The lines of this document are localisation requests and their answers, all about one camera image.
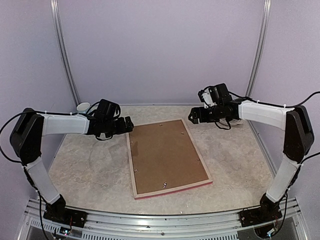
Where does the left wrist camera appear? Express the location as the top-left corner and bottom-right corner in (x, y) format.
(94, 99), (121, 121)

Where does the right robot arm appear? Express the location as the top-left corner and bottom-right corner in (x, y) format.
(188, 98), (315, 222)

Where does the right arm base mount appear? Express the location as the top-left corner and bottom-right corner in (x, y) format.
(238, 207), (283, 228)

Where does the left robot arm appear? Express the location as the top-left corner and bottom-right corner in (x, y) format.
(9, 108), (134, 223)

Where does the aluminium post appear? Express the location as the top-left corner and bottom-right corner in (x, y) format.
(243, 0), (272, 98)
(50, 0), (80, 106)

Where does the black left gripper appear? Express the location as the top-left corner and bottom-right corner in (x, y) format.
(103, 116), (134, 138)

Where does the aluminium front rail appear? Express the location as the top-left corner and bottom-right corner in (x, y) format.
(17, 197), (308, 240)

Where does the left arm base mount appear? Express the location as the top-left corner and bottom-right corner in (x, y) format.
(43, 208), (88, 228)

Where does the left aluminium post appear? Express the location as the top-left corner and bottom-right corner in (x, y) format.
(50, 0), (80, 106)

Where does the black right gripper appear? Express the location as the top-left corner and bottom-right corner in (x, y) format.
(189, 103), (225, 124)

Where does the white paper cup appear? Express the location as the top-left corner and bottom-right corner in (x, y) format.
(76, 102), (91, 114)

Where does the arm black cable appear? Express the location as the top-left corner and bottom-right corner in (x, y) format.
(228, 91), (320, 163)
(0, 111), (83, 163)

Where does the right aluminium post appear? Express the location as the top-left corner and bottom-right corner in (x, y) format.
(243, 0), (272, 98)

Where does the brown backing board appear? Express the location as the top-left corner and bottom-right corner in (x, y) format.
(128, 119), (210, 195)

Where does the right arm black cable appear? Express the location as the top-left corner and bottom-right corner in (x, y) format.
(228, 91), (320, 163)

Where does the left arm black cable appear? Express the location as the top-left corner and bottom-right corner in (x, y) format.
(0, 111), (83, 163)

